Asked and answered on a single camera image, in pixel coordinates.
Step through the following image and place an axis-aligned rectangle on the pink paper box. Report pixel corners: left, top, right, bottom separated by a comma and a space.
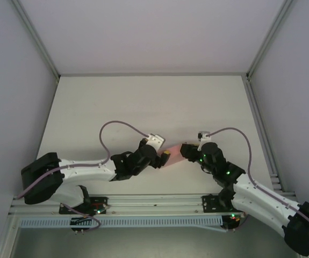
158, 144, 188, 168

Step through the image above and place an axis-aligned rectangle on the grey metal sheet panel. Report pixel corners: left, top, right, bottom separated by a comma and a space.
11, 227, 304, 258

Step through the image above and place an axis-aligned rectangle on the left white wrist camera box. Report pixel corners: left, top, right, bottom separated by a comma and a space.
146, 132, 166, 152

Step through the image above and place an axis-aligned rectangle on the aluminium mounting rail beam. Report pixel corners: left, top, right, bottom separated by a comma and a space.
9, 188, 297, 216

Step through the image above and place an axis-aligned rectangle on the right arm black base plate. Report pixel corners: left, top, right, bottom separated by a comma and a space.
202, 193, 242, 214

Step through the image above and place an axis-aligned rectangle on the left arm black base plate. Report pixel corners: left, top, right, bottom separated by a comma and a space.
59, 197, 109, 215

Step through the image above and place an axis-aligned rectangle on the white slotted cable duct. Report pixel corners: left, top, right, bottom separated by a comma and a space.
19, 216, 225, 229

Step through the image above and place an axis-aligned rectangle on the aluminium table side rail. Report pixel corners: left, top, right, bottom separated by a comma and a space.
244, 76, 288, 193

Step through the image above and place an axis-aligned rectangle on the aluminium frame crossbar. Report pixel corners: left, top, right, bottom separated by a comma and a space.
59, 71, 249, 77

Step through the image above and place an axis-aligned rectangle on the aluminium frame post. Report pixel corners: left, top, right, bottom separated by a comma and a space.
246, 0, 297, 81
10, 0, 61, 81

